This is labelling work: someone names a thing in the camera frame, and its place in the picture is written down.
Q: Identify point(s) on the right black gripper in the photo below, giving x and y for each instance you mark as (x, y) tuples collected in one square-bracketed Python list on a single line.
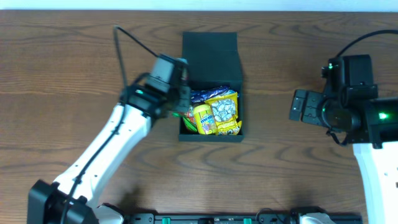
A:
[(315, 109)]

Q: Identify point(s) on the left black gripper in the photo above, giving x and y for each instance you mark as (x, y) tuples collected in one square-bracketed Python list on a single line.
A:
[(183, 97)]

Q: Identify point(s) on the blue Dairy Milk bar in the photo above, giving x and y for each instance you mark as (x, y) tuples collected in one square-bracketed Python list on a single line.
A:
[(198, 96)]

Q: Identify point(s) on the green Haribo gummy bag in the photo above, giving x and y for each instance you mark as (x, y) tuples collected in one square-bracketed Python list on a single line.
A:
[(189, 120)]

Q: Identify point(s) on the yellow Mentos bottle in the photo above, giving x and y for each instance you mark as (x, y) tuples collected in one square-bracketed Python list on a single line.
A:
[(205, 120)]

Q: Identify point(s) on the yellow Hacks candy bag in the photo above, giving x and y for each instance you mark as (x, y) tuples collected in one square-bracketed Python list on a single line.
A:
[(225, 111)]

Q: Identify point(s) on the dark green box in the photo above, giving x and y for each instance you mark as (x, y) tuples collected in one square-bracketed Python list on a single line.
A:
[(213, 61)]

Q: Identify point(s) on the green red KitKat Milo bar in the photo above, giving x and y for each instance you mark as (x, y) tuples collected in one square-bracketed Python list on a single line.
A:
[(179, 115)]

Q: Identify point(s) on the blue Oreo cookie pack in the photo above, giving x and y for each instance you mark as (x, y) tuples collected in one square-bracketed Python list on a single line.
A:
[(230, 92)]

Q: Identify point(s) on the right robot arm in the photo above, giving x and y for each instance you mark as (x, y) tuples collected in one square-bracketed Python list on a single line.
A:
[(350, 108)]

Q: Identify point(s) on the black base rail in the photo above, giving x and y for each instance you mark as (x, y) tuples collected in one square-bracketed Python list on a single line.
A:
[(263, 216)]

